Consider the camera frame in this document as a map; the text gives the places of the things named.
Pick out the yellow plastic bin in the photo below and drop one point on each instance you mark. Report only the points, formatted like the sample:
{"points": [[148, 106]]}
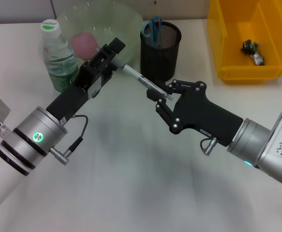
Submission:
{"points": [[228, 48]]}

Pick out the clear green-label water bottle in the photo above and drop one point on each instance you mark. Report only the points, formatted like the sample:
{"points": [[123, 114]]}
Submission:
{"points": [[59, 62]]}

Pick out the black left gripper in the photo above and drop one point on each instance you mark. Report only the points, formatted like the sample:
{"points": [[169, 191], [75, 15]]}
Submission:
{"points": [[75, 99]]}

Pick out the translucent green fruit bowl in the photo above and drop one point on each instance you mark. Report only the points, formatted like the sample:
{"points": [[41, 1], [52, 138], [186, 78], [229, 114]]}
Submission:
{"points": [[129, 26]]}

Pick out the grey clear pen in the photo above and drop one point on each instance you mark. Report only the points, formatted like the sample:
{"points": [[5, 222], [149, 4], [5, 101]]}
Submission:
{"points": [[136, 76]]}

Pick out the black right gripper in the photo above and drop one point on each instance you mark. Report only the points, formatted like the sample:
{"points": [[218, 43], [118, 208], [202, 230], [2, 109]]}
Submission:
{"points": [[203, 113]]}

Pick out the transparent plastic ruler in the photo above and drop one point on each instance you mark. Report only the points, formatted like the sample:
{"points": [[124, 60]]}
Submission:
{"points": [[153, 9]]}

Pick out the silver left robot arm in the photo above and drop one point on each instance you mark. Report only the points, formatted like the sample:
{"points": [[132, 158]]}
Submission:
{"points": [[32, 140]]}

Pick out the pink peach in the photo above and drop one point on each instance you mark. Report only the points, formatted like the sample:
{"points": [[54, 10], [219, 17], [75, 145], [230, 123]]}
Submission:
{"points": [[83, 44]]}

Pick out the black mesh pen holder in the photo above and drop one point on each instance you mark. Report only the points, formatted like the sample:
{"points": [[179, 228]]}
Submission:
{"points": [[158, 60]]}

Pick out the green plastic wrapper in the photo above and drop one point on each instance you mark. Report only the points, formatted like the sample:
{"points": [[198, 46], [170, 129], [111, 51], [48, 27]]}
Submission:
{"points": [[253, 52]]}

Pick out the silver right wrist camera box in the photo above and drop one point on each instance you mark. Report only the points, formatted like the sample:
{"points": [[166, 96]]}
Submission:
{"points": [[281, 145]]}

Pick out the blue capped scissors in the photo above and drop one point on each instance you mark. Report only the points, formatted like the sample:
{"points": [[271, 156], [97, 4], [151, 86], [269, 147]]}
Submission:
{"points": [[152, 29]]}

